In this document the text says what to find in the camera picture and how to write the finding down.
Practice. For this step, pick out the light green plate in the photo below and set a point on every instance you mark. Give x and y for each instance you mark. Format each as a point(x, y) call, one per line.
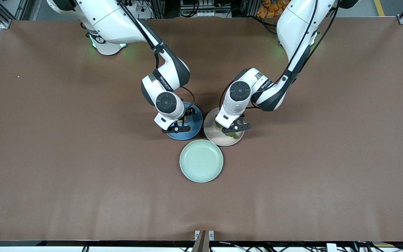
point(201, 161)

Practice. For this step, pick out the aluminium profile post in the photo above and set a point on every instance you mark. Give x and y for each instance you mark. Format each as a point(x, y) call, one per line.
point(248, 7)
point(159, 7)

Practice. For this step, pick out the white power strip with plugs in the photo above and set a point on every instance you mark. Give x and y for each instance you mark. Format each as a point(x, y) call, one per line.
point(143, 10)

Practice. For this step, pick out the electrical control equipment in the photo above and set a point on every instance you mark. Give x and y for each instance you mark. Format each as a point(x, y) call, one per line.
point(205, 8)

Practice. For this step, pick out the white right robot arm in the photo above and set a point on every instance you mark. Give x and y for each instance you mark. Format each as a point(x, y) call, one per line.
point(110, 21)

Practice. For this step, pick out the black table edge rail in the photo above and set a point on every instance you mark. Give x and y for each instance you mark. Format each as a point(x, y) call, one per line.
point(82, 243)

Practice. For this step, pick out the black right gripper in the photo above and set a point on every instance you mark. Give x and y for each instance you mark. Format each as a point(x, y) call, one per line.
point(188, 113)

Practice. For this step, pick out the beige plate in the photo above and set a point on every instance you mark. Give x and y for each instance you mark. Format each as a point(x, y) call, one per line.
point(212, 134)

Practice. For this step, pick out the brown table cover sheet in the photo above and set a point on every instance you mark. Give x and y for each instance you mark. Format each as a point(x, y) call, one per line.
point(82, 192)

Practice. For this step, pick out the metal table edge bracket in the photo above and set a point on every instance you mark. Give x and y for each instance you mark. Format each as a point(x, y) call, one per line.
point(204, 241)

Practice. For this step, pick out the bag of orange items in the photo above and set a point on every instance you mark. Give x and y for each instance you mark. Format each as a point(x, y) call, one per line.
point(268, 10)

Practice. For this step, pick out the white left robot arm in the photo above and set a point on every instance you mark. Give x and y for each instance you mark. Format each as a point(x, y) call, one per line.
point(299, 21)

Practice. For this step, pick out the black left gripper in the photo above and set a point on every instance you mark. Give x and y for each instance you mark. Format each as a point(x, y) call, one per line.
point(239, 122)

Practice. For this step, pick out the green lettuce leaf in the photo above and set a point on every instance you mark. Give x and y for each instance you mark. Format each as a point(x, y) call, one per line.
point(234, 135)

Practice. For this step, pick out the blue plate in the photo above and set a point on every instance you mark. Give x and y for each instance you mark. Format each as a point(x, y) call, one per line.
point(192, 131)

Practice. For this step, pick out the white label tag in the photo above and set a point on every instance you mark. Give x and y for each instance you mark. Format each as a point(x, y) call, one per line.
point(331, 247)

